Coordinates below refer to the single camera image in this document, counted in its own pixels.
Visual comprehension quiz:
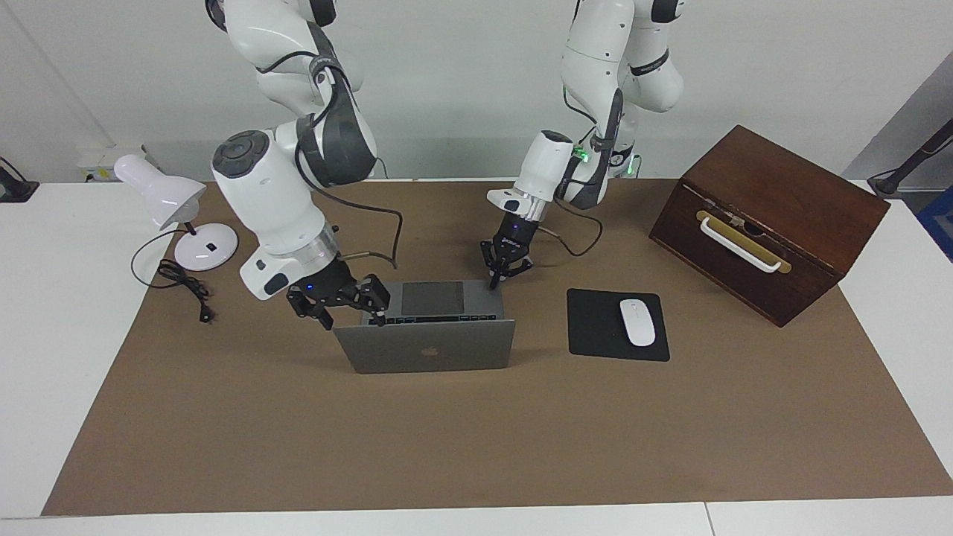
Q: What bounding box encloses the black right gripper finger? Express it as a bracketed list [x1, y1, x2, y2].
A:
[357, 274, 392, 325]
[287, 290, 334, 331]

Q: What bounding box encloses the silver laptop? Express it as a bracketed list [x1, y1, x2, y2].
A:
[332, 280, 517, 374]

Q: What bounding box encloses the black mouse pad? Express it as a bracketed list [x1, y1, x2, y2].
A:
[567, 289, 671, 363]

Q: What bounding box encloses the white computer mouse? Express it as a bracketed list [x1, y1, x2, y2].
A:
[619, 299, 657, 348]

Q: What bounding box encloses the brown paper table mat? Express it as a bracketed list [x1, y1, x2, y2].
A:
[41, 179, 953, 517]

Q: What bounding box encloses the white desk lamp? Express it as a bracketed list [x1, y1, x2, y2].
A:
[113, 154, 240, 272]

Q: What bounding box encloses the white power strip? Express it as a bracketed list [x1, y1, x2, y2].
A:
[78, 145, 150, 183]

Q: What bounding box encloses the small black stand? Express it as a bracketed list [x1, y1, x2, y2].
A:
[0, 156, 39, 203]

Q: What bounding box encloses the dark brown wooden box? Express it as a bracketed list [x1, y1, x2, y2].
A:
[648, 124, 891, 328]

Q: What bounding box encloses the black stand with pole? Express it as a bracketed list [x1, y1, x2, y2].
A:
[867, 119, 953, 198]

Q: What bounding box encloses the blue object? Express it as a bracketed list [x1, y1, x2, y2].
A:
[916, 186, 953, 261]

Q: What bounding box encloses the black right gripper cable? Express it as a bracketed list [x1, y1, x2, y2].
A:
[257, 48, 405, 270]

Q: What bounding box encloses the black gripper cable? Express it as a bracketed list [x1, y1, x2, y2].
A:
[536, 86, 604, 258]
[257, 48, 405, 270]

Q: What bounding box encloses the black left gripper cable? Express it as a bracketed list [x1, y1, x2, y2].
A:
[536, 86, 604, 258]

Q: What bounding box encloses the black lamp power cable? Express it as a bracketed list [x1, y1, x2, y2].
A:
[131, 229, 217, 324]

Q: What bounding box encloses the white box handle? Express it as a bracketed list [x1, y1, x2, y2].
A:
[700, 216, 783, 274]

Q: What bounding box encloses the gold handle backplate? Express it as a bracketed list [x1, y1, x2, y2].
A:
[695, 210, 792, 275]

